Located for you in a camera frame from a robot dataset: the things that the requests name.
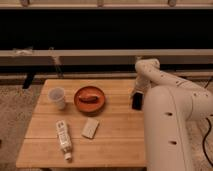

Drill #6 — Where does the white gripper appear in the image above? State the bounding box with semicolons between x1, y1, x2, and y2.
131;77;151;96

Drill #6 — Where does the black eraser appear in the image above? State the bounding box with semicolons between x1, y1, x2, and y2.
132;93;143;110

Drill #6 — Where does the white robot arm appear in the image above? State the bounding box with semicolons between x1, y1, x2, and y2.
132;59;213;171

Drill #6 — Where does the orange bowl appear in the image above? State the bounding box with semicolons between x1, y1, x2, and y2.
74;86;106;113

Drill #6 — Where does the brown food in bowl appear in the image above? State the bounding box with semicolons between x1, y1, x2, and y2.
79;94;99;103

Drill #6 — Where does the white sponge block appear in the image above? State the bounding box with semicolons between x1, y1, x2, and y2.
82;118;99;139

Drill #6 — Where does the wooden table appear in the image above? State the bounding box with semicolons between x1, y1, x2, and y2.
16;79;146;168

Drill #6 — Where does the white squeeze bottle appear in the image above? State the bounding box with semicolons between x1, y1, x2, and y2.
56;120;72;162

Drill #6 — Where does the long metal rail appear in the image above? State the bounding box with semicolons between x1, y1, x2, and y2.
0;49;213;66

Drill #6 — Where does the black cable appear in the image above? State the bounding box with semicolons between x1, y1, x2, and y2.
201;76;213;168

